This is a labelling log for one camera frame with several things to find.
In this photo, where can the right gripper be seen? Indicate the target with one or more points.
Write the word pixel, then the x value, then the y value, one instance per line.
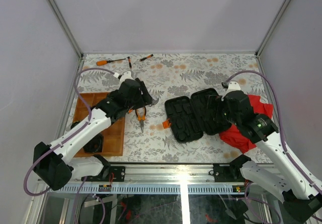
pixel 215 101

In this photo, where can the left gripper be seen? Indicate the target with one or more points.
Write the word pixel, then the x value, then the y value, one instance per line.
pixel 145 99

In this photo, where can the black plastic tool case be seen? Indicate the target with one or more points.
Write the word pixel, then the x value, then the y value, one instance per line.
pixel 186 117

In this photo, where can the small precision screwdriver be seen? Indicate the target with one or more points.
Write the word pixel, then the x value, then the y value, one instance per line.
pixel 129 62
pixel 145 58

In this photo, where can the large orange screwdriver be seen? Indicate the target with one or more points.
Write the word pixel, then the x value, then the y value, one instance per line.
pixel 104 62

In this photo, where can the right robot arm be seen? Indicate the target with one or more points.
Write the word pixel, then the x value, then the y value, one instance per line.
pixel 298 189

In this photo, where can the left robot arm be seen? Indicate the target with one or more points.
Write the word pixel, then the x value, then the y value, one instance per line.
pixel 54 163

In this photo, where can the orange long-nose pliers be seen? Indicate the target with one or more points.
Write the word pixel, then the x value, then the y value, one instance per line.
pixel 141 114

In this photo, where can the wooden compartment tray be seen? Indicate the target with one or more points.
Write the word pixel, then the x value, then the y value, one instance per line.
pixel 112 138

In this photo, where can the claw hammer black handle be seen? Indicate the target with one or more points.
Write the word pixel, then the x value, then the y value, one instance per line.
pixel 154 102

